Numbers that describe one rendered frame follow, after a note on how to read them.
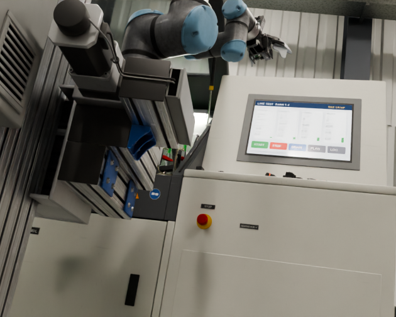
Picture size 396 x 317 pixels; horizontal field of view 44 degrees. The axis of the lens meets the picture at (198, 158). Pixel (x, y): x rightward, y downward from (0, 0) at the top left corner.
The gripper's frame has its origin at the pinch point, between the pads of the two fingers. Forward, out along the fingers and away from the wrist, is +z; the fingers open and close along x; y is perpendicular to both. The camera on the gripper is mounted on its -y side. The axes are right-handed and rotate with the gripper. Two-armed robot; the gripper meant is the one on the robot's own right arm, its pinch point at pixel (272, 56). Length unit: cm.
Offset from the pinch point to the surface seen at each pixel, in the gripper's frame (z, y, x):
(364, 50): 389, -253, -26
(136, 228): -16, 65, -45
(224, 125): 17.8, 14.5, -28.6
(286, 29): 387, -316, -123
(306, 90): 32.4, -1.8, 2.8
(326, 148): 28.5, 27.9, 10.6
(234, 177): -6, 48, -13
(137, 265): -15, 77, -43
